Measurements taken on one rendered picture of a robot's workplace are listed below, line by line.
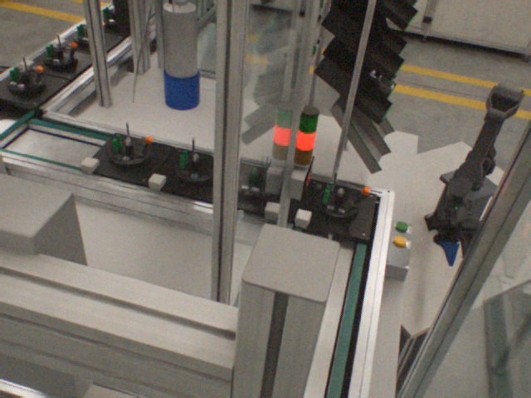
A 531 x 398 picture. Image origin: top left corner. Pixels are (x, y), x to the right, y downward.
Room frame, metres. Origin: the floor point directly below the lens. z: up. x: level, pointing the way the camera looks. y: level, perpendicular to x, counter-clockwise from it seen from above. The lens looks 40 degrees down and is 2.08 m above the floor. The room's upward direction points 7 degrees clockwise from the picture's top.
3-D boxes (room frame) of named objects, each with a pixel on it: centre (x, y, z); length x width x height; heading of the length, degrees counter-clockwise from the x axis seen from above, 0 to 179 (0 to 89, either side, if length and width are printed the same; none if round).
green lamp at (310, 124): (1.15, -0.07, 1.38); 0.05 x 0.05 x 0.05
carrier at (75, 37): (2.32, 0.94, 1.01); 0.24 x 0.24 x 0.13; 79
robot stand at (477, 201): (1.41, -0.66, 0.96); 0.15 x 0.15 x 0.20; 33
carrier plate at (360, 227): (1.31, -0.22, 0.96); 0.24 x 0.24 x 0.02; 79
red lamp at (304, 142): (1.15, -0.07, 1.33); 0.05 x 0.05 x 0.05
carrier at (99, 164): (1.45, 0.51, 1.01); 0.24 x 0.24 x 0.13; 79
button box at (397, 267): (1.19, -0.42, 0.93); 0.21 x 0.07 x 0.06; 169
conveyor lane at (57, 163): (1.40, 0.25, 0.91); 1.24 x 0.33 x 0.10; 79
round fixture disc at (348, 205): (1.31, -0.22, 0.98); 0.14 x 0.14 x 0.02
